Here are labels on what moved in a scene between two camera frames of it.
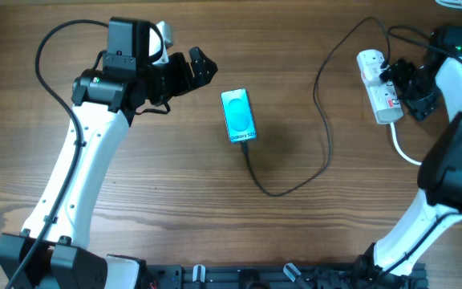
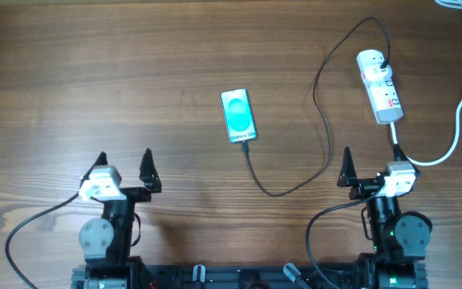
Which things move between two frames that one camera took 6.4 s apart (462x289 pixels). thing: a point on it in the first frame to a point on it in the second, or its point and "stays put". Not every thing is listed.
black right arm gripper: (397, 73) to (364, 187)
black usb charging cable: (318, 104) stays put
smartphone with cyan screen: (237, 116) stays put
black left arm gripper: (184, 80) to (146, 173)
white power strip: (384, 100) stays put
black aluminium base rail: (201, 276) stays put
